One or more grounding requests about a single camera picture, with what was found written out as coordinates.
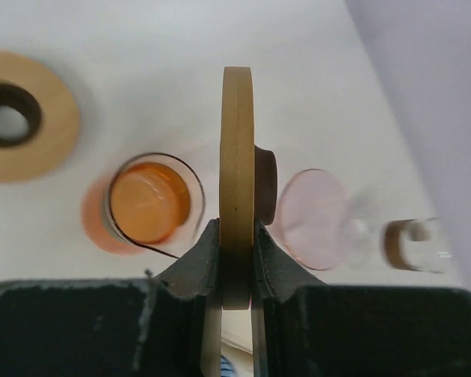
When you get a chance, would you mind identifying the clear glass carafe brown collar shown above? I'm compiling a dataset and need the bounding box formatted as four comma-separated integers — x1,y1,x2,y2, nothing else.
382,218,452,274

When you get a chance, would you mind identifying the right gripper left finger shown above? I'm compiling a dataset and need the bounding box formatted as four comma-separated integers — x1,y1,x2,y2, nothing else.
0,220,221,376

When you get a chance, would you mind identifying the wooden dripper ring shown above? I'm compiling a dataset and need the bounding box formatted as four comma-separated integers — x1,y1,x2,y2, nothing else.
0,48,81,184
217,65,278,311

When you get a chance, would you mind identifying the orange glass carafe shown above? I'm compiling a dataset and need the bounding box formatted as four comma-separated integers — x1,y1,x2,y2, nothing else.
81,152,206,259

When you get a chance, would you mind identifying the pink glass dripper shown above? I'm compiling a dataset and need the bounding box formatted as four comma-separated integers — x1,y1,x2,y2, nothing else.
276,169,375,271

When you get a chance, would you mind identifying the blue glass dripper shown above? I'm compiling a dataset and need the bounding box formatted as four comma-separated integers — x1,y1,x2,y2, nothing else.
221,356,236,377

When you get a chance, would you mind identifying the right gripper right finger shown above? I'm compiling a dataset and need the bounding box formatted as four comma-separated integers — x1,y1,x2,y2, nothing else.
251,223,471,376

